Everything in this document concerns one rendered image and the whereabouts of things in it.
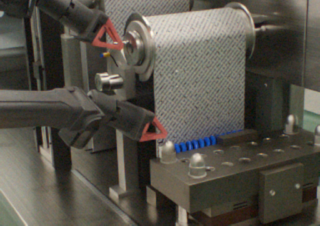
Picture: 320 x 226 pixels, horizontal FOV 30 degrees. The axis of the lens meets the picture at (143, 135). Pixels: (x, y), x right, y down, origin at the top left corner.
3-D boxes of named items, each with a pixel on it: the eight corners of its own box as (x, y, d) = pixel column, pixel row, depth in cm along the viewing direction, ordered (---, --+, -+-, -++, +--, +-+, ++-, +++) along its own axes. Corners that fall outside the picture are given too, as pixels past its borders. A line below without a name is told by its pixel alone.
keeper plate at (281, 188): (257, 220, 122) (259, 171, 119) (295, 208, 127) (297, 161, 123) (265, 225, 120) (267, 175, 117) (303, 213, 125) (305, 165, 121)
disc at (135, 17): (123, 70, 137) (123, 6, 130) (125, 69, 137) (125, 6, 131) (153, 90, 125) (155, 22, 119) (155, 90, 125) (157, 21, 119)
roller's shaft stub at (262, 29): (230, 42, 141) (230, 23, 140) (254, 38, 144) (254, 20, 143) (242, 44, 138) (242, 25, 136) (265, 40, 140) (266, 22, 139)
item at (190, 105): (156, 157, 131) (153, 75, 125) (242, 137, 141) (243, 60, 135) (157, 157, 130) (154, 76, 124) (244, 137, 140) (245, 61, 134)
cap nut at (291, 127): (279, 131, 138) (280, 112, 137) (292, 128, 140) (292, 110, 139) (290, 135, 135) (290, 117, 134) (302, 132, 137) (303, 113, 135)
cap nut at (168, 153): (157, 159, 124) (156, 139, 123) (172, 156, 126) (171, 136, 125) (165, 165, 121) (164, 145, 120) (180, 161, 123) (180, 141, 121)
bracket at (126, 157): (107, 191, 141) (99, 67, 131) (131, 186, 144) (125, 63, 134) (116, 200, 137) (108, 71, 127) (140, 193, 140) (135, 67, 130)
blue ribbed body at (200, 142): (163, 158, 131) (162, 143, 130) (242, 140, 140) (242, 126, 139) (170, 163, 128) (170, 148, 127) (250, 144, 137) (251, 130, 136)
